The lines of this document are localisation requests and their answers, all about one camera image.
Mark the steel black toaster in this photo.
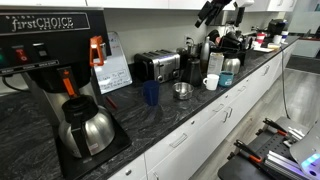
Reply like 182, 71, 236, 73
133, 48, 182, 84

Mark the black hanging cable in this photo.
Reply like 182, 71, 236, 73
280, 49, 292, 121

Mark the white cabinet door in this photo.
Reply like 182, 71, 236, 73
228, 84, 264, 141
146, 119, 221, 180
196, 99, 234, 168
168, 0, 208, 11
86, 0, 170, 10
285, 0, 299, 13
0, 0, 88, 8
266, 0, 288, 13

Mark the teal mug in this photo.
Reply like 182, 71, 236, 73
218, 70, 236, 89

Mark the steel water bottle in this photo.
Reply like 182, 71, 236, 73
199, 35, 212, 67

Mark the black coffee grinder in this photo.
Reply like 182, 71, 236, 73
176, 47, 192, 73

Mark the steel coffee carafe black lid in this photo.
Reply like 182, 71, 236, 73
57, 94, 117, 160
222, 52, 242, 75

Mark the small steel bowl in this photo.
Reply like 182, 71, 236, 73
171, 81, 195, 101

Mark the dark floor mat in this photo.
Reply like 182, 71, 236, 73
285, 54, 320, 76

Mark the steel tumbler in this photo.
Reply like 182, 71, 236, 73
187, 43, 200, 58

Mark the blue white paper cup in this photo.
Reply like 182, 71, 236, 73
280, 30, 290, 44

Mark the black pan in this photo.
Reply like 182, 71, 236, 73
207, 29, 221, 43

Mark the dark blue plastic cup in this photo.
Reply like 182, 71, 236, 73
142, 79, 161, 107

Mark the white cabinet drawer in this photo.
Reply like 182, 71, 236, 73
233, 73, 258, 103
143, 104, 209, 172
106, 153, 148, 180
203, 89, 236, 125

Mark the aluminium extrusion bar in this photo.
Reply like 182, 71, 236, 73
285, 125, 307, 142
264, 149, 313, 180

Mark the white flat tray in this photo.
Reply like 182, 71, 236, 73
252, 46, 275, 54

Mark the red marker pen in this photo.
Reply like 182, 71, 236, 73
105, 95, 120, 111

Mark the yellow sponge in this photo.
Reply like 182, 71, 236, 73
266, 42, 282, 51

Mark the black coffee machine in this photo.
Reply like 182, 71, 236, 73
209, 29, 254, 66

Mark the white mug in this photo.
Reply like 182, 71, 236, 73
202, 73, 221, 92

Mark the white drink carton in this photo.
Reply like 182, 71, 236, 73
206, 51, 226, 76

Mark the pink bowl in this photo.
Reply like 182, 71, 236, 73
214, 35, 224, 47

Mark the red white paper cup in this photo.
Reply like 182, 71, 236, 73
255, 32, 267, 45

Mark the white wall outlet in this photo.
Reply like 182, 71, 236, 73
183, 34, 195, 46

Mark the paper sign in holder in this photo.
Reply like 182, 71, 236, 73
92, 31, 134, 95

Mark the black steel coffee brewer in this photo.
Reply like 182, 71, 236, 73
0, 6, 133, 180

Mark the black gooseneck kettle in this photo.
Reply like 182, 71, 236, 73
180, 56, 204, 88

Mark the black brewer power cable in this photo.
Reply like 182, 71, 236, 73
1, 74, 32, 93

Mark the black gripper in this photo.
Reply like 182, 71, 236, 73
194, 0, 235, 29

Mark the black countertop appliance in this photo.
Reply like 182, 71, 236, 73
266, 18, 289, 38

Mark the black work table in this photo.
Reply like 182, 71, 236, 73
217, 115, 313, 180

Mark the black orange clamp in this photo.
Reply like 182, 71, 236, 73
255, 117, 289, 138
227, 139, 265, 165

